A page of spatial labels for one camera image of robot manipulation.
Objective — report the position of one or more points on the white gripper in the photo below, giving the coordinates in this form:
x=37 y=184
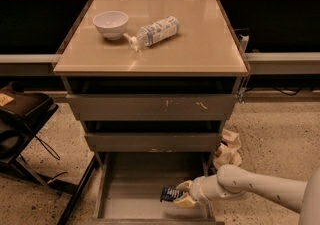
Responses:
x=199 y=190

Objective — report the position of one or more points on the blue rxbar blueberry bar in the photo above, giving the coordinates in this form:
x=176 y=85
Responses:
x=170 y=194

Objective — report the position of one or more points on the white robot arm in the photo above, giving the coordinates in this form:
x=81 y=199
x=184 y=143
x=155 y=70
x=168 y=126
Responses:
x=232 y=181

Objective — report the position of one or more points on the bottom grey open drawer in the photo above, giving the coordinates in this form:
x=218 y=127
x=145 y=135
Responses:
x=132 y=183

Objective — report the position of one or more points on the middle grey drawer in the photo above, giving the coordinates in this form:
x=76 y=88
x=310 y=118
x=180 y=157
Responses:
x=153 y=136

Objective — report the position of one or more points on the top grey drawer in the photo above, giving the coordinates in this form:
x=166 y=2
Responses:
x=152 y=98

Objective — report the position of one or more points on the crumpled beige cloth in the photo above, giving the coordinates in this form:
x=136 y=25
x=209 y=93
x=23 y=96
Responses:
x=228 y=151

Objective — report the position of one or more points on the white ceramic bowl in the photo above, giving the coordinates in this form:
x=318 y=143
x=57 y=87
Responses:
x=111 y=24

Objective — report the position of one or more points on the black chair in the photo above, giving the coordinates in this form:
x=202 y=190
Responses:
x=47 y=173

